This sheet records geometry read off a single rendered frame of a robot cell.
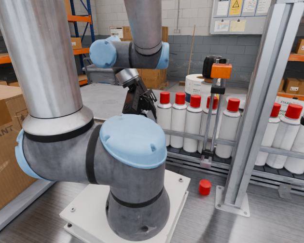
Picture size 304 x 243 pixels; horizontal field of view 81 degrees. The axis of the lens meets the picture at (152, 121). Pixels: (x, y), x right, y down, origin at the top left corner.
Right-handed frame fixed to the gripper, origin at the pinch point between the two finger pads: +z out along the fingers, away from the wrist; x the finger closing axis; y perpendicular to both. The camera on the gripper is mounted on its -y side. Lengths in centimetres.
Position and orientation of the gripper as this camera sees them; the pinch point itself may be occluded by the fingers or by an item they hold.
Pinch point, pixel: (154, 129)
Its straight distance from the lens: 68.1
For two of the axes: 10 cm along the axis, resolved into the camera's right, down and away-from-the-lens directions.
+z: 4.7, 8.5, 2.3
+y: 3.5, -4.2, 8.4
